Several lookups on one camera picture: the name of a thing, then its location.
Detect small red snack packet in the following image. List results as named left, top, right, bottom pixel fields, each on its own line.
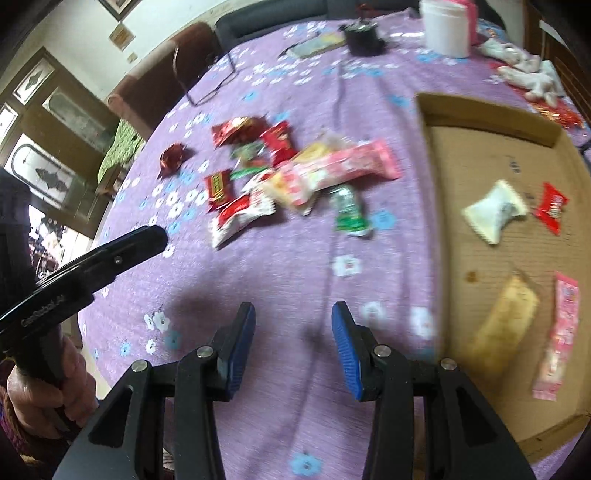
left=534, top=182, right=570, bottom=236

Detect black cup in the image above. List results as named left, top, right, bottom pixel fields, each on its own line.
left=344, top=21, right=387, bottom=57

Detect green strip packet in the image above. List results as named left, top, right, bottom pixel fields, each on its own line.
left=230, top=165, right=271, bottom=182

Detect white plastic jar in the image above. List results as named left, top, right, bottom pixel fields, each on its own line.
left=419, top=0, right=476, bottom=58

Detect white cloth gloves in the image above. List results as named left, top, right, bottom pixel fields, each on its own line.
left=478, top=38, right=567, bottom=104

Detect eyeglasses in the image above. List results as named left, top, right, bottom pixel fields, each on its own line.
left=173, top=45, right=239, bottom=107

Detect green clear snack packet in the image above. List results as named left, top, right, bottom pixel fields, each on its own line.
left=231, top=142, right=271, bottom=167

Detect green flat packet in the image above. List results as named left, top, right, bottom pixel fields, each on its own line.
left=278, top=30, right=348, bottom=61

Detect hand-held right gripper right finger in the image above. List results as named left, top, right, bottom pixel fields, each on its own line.
left=331, top=301, right=550, bottom=480

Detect yellow wall tag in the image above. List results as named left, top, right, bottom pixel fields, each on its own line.
left=111, top=23, right=136, bottom=48

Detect long pink snack packet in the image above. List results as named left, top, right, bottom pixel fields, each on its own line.
left=277, top=140, right=403, bottom=191

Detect shallow cardboard box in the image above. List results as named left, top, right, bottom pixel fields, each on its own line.
left=416, top=92, right=591, bottom=467

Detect red foil candy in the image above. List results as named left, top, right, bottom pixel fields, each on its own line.
left=159, top=143, right=190, bottom=178

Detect red printed bag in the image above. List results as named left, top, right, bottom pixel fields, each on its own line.
left=489, top=62, right=587, bottom=129

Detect red white snack packet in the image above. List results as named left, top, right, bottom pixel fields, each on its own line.
left=209, top=190, right=278, bottom=250

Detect framed picture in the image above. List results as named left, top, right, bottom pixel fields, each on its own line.
left=98, top=0, right=145, bottom=22

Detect person's left forearm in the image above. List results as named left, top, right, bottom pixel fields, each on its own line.
left=0, top=360, right=61, bottom=467

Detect pink box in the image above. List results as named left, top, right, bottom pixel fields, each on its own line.
left=455, top=0, right=482, bottom=45

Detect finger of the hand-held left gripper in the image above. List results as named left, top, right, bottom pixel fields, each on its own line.
left=45, top=224, right=169, bottom=296

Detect brown chair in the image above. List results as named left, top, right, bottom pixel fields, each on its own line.
left=107, top=22, right=223, bottom=140

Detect green white snack packet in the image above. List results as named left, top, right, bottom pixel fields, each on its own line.
left=329, top=184, right=374, bottom=238

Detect purple floral tablecloth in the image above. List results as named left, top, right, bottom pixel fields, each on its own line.
left=76, top=7, right=591, bottom=480

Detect wooden glass cabinet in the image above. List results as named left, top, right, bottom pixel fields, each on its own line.
left=0, top=46, right=122, bottom=241

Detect wooden chair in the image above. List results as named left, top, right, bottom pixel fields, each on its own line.
left=523, top=0, right=591, bottom=114

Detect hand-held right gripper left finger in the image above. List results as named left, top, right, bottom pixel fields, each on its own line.
left=53, top=301, right=257, bottom=480

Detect red gold foil packet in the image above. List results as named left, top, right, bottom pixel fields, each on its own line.
left=211, top=116, right=266, bottom=148

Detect green cushion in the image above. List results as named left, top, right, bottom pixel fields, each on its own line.
left=96, top=117, right=147, bottom=184

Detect person's left hand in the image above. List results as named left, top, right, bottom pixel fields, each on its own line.
left=7, top=335, right=100, bottom=439

